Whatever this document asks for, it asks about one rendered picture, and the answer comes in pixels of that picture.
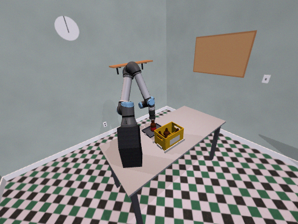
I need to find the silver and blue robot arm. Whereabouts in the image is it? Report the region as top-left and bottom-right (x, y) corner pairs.
(117, 62), (155, 127)

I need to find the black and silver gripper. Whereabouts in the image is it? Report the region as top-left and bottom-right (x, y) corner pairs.
(148, 107), (156, 122)

